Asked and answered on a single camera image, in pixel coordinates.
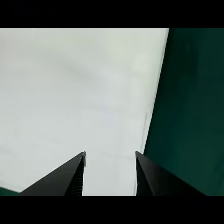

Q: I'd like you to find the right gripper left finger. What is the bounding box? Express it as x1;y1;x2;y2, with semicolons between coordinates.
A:
19;150;87;197

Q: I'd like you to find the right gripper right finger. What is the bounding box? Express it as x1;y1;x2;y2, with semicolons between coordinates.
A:
134;150;208;197

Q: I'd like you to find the white garment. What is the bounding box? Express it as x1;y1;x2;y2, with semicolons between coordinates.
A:
0;27;170;197

